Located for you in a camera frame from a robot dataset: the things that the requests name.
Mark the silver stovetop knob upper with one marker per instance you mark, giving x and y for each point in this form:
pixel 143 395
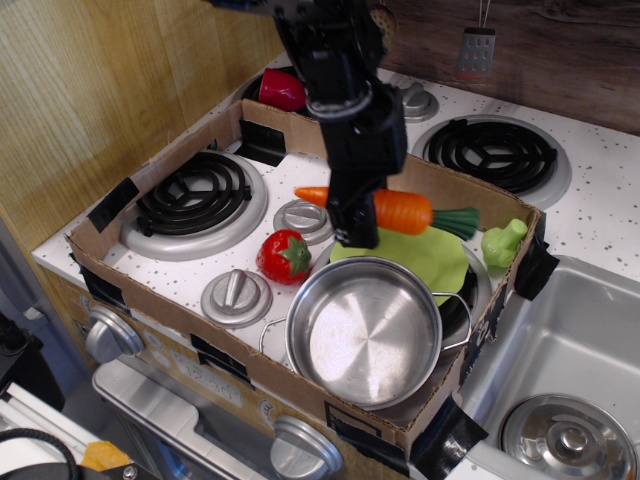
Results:
pixel 309 220

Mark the green plastic plate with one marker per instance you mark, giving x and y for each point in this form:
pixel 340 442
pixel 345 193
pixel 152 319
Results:
pixel 435 256

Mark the red toy strawberry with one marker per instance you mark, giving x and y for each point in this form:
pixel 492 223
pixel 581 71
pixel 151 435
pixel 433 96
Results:
pixel 284 257

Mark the silver stovetop knob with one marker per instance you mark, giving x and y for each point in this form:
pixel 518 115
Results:
pixel 419 105
pixel 309 220
pixel 236 299

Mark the front left stove burner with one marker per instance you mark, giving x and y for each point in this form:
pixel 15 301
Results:
pixel 208 205

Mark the hanging metal spatula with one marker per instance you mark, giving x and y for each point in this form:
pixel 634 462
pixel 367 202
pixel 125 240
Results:
pixel 476 54

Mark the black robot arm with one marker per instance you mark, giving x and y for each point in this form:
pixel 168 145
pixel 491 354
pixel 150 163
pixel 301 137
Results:
pixel 336 48

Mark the stainless steel pot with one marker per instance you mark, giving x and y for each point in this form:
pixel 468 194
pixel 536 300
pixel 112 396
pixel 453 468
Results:
pixel 367 330

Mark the silver oven knob right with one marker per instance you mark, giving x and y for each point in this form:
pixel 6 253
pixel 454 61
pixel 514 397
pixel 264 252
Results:
pixel 301 452

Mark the silver back stovetop knob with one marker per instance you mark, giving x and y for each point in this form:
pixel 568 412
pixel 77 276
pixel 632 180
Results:
pixel 419 105

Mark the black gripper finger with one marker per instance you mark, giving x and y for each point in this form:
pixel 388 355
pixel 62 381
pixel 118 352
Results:
pixel 351 209

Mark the orange toy carrot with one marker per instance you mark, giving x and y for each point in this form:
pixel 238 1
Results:
pixel 407 213

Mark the metal sink basin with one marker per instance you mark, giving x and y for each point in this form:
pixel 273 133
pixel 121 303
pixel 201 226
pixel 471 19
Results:
pixel 578 337

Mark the silver oven knob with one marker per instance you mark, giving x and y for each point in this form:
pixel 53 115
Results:
pixel 301 452
pixel 111 337

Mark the back right stove burner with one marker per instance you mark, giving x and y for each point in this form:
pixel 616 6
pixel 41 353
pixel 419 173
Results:
pixel 511 154

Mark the red toy cup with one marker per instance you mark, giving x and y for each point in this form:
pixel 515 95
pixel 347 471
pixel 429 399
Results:
pixel 282 90

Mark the brown cardboard fence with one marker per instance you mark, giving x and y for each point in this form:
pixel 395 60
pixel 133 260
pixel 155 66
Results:
pixel 373 447

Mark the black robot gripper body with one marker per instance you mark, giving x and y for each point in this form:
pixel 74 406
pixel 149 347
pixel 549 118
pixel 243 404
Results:
pixel 365 136

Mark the oven door handle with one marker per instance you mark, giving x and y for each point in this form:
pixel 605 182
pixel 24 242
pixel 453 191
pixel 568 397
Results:
pixel 170 420

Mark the silver stovetop knob lower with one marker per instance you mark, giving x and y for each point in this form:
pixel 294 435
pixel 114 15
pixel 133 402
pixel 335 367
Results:
pixel 236 299

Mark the silver oven knob left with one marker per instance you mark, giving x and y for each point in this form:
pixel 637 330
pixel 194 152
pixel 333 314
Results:
pixel 111 337

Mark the silver pot lid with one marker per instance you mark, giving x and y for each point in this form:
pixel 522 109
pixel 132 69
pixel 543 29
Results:
pixel 565 437

